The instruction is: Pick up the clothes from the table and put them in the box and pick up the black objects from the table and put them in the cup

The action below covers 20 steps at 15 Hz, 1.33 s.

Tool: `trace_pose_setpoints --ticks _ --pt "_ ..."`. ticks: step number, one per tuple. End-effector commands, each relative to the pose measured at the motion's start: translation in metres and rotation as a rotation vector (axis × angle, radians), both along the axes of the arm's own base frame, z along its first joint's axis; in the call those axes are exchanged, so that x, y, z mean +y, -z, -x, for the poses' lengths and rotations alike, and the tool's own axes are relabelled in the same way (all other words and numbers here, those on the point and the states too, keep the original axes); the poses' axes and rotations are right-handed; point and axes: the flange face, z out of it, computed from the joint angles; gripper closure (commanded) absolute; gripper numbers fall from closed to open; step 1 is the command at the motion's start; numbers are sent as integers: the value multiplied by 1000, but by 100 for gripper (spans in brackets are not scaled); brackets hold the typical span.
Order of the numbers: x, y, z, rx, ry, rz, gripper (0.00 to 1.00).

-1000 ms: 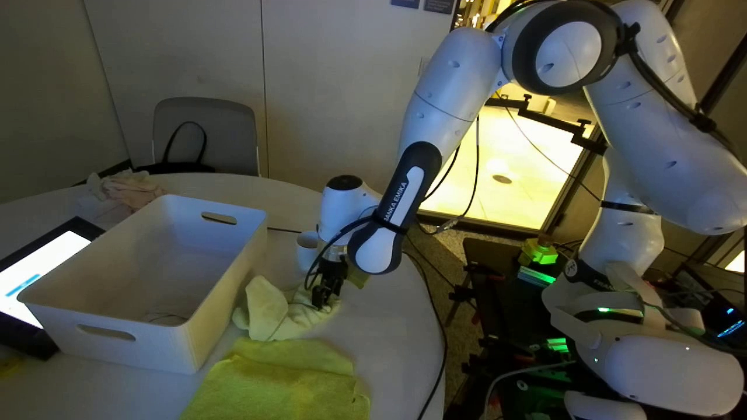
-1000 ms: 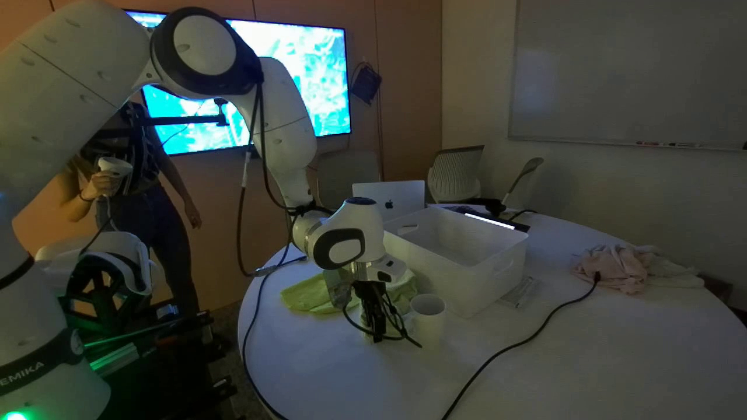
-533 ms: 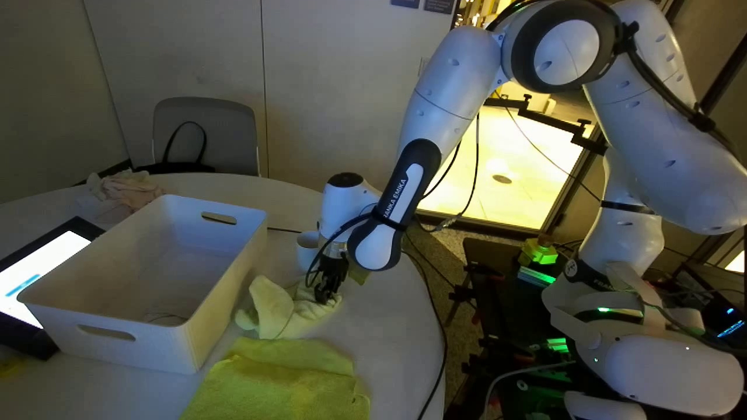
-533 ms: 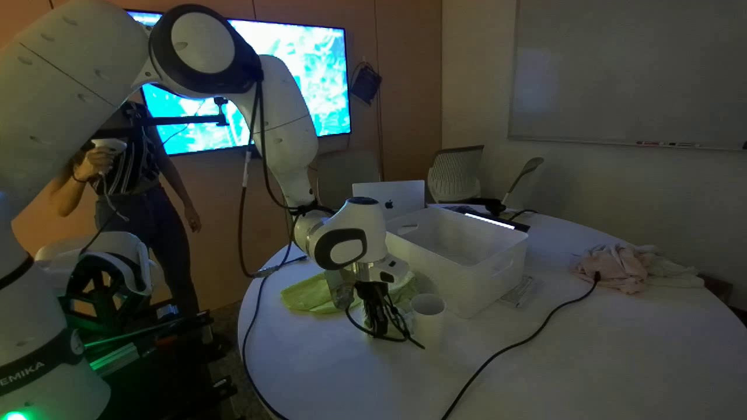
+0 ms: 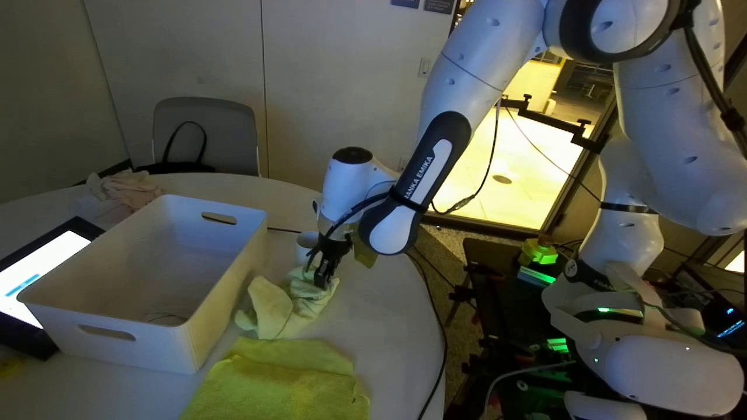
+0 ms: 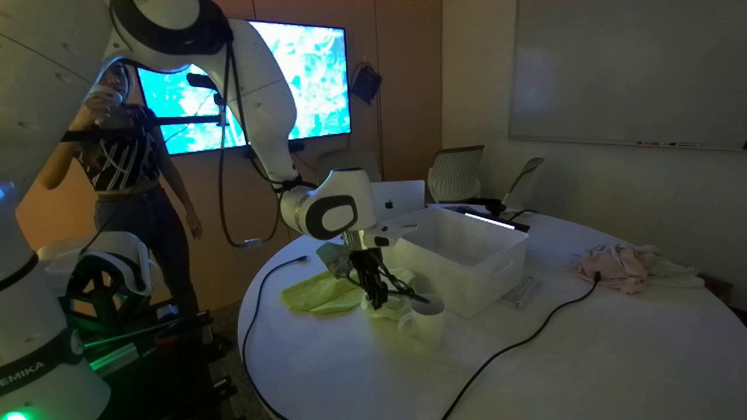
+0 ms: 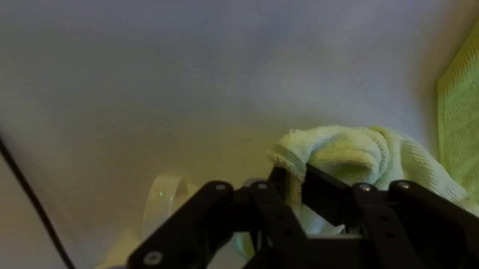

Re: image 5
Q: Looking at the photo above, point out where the grey chair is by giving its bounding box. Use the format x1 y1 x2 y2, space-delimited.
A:
150 95 262 178

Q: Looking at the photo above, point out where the black camera stand clamp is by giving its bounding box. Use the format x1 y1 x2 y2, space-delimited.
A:
500 90 610 154

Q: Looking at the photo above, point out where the black robot wrist cable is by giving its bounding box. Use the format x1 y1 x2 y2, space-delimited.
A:
312 101 509 258

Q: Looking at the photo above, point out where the black bag with strap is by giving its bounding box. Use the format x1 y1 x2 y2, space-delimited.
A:
125 118 218 178

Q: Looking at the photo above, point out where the small pale yellow cloth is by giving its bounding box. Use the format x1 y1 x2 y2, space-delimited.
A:
230 265 344 343

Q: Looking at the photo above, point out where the black equipment cart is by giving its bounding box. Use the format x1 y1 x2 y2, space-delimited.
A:
446 236 602 420

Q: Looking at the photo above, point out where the white plastic box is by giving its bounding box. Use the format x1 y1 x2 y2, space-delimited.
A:
16 194 270 375

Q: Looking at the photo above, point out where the tablet device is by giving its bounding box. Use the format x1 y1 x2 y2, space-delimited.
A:
0 214 107 362

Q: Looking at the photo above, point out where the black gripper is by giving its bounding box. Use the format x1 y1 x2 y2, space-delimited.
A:
308 236 355 292

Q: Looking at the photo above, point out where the yellow-green microfiber towel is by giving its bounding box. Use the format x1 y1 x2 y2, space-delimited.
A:
181 333 373 420

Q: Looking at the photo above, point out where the pink crumpled cloth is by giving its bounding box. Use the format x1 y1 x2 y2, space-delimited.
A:
82 167 170 213

